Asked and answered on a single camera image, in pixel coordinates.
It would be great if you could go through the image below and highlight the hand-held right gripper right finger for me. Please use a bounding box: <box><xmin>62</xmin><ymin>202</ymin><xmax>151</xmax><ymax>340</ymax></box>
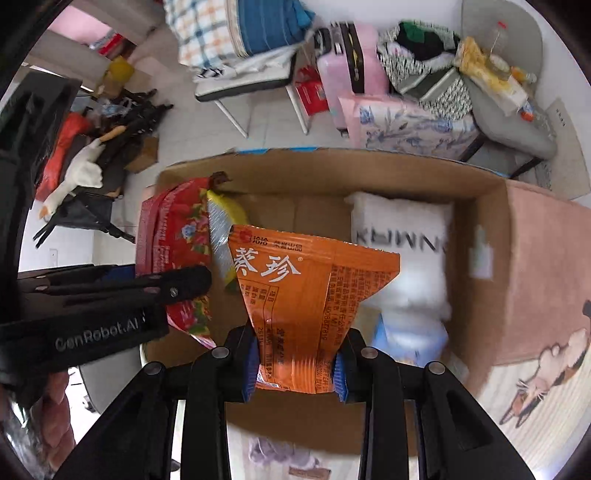
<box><xmin>333</xmin><ymin>328</ymin><xmax>537</xmax><ymax>480</ymax></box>

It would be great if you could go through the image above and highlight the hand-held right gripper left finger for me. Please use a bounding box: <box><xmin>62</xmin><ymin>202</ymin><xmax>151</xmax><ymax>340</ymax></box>
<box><xmin>54</xmin><ymin>324</ymin><xmax>260</xmax><ymax>480</ymax></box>

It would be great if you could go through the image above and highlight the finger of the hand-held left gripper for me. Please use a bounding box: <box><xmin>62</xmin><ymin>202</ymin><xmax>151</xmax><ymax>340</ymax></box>
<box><xmin>17</xmin><ymin>265</ymin><xmax>214</xmax><ymax>309</ymax></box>

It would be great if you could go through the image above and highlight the red floral packet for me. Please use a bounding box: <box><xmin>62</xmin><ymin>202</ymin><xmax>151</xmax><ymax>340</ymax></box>
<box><xmin>136</xmin><ymin>177</ymin><xmax>219</xmax><ymax>350</ymax></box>

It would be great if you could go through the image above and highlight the orange snack packet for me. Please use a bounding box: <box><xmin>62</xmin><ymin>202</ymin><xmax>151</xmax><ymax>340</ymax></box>
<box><xmin>228</xmin><ymin>224</ymin><xmax>402</xmax><ymax>396</ymax></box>

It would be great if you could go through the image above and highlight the brown cardboard box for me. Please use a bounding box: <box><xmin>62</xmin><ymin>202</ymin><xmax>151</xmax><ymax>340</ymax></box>
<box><xmin>137</xmin><ymin>148</ymin><xmax>509</xmax><ymax>459</ymax></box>

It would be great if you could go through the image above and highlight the person's left forearm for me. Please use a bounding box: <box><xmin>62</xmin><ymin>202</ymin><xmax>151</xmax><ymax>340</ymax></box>
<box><xmin>28</xmin><ymin>368</ymin><xmax>78</xmax><ymax>469</ymax></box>

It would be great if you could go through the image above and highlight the light blue white packet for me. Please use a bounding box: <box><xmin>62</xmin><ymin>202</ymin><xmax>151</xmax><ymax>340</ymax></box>
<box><xmin>371</xmin><ymin>314</ymin><xmax>450</xmax><ymax>370</ymax></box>

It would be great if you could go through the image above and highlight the yellow snack packet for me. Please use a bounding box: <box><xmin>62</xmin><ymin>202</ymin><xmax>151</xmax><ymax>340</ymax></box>
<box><xmin>206</xmin><ymin>189</ymin><xmax>251</xmax><ymax>294</ymax></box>

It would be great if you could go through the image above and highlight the white tissue pack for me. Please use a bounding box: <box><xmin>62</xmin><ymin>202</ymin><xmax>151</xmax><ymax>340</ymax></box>
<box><xmin>344</xmin><ymin>191</ymin><xmax>456</xmax><ymax>325</ymax></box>

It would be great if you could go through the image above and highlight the small cardboard box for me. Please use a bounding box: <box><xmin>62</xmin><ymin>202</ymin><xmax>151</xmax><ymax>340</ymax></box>
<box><xmin>124</xmin><ymin>136</ymin><xmax>160</xmax><ymax>174</ymax></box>

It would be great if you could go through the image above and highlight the white goose plush toy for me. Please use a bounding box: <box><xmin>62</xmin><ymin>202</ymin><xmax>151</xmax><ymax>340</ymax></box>
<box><xmin>39</xmin><ymin>126</ymin><xmax>126</xmax><ymax>223</ymax></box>

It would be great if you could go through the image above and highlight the red orange bag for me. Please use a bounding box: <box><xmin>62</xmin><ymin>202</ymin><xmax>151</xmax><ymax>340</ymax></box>
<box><xmin>36</xmin><ymin>113</ymin><xmax>92</xmax><ymax>202</ymax></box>

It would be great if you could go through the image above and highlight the white metal chair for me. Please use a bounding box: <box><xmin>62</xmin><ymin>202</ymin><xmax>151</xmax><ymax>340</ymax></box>
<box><xmin>193</xmin><ymin>45</ymin><xmax>311</xmax><ymax>138</ymax></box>

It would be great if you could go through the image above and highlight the yellow bag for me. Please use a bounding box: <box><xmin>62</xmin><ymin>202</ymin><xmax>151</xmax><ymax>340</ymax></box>
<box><xmin>94</xmin><ymin>55</ymin><xmax>136</xmax><ymax>99</ymax></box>

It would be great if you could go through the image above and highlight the red paper bag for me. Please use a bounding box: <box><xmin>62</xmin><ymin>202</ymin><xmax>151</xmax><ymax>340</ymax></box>
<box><xmin>294</xmin><ymin>66</ymin><xmax>332</xmax><ymax>117</ymax></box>

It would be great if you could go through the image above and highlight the plaid quilt bag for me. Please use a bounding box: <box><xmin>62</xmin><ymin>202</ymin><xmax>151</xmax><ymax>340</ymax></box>
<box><xmin>163</xmin><ymin>0</ymin><xmax>252</xmax><ymax>71</ymax></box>

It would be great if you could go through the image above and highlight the pink floral pillow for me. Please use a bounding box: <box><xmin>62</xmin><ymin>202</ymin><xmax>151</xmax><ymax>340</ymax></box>
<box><xmin>338</xmin><ymin>94</ymin><xmax>482</xmax><ymax>163</ymax></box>

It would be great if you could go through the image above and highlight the blue folded cloth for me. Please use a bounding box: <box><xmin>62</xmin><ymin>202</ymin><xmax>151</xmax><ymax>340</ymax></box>
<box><xmin>236</xmin><ymin>0</ymin><xmax>317</xmax><ymax>60</ymax></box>

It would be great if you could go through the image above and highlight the pink suitcase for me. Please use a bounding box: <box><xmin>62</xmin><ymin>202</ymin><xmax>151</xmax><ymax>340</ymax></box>
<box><xmin>316</xmin><ymin>20</ymin><xmax>381</xmax><ymax>137</ymax></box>

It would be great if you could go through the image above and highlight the grey round chair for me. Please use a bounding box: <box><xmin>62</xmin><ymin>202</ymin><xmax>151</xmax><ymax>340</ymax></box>
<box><xmin>461</xmin><ymin>0</ymin><xmax>560</xmax><ymax>180</ymax></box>

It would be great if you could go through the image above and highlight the black white patterned clothing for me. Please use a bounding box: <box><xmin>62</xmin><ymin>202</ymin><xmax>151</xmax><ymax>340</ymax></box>
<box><xmin>376</xmin><ymin>20</ymin><xmax>474</xmax><ymax>117</ymax></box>

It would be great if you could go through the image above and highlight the yellow white packet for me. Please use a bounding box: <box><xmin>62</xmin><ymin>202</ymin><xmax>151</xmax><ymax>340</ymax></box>
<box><xmin>454</xmin><ymin>37</ymin><xmax>531</xmax><ymax>117</ymax></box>

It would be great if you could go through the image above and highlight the clear plastic bottle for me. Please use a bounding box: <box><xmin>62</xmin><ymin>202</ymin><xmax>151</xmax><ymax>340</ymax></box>
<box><xmin>488</xmin><ymin>20</ymin><xmax>514</xmax><ymax>77</ymax></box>

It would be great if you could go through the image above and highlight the white wall socket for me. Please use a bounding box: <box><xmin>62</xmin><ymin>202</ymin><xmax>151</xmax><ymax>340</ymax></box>
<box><xmin>547</xmin><ymin>99</ymin><xmax>570</xmax><ymax>136</ymax></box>

